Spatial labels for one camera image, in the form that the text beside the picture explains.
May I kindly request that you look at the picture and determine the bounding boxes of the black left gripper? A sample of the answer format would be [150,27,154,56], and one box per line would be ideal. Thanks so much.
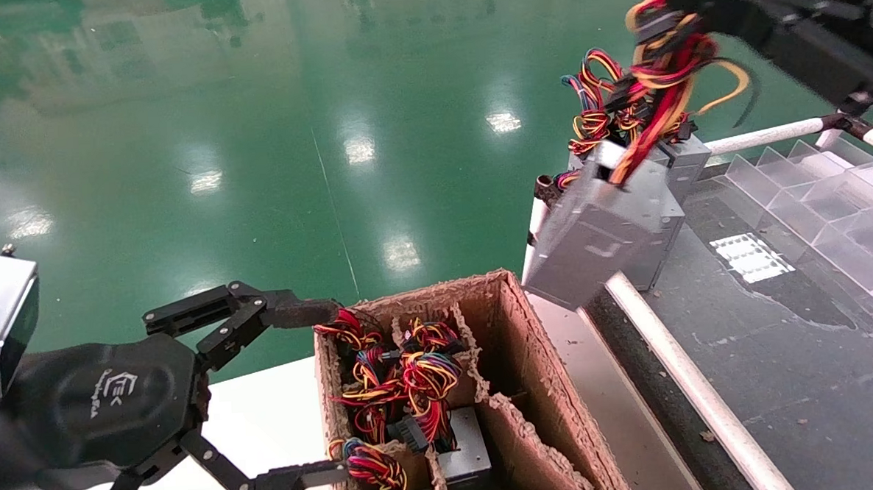
[7,277,352,490]

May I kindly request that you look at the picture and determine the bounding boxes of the grey power supply colourful wires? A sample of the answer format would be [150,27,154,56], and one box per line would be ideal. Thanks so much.
[386,347,467,455]
[511,0,764,314]
[399,314,466,358]
[560,71,619,188]
[656,119,714,207]
[555,164,688,296]
[314,306,384,354]
[327,434,411,490]
[331,346,409,445]
[583,46,650,147]

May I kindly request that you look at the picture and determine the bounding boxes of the brown cardboard box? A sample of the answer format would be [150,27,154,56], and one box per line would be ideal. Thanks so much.
[311,264,636,490]

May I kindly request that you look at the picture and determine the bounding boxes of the black pipe connector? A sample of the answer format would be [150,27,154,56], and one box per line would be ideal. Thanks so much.
[818,108,873,144]
[535,173,565,208]

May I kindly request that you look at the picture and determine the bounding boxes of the clear acrylic divider tray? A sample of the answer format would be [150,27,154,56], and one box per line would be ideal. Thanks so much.
[723,136,873,336]

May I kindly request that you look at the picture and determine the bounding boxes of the white pipe leg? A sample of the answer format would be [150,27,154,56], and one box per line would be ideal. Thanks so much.
[523,196,551,271]

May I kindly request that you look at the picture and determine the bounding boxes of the grey power supply casing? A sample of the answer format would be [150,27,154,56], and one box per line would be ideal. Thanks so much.
[433,405,494,489]

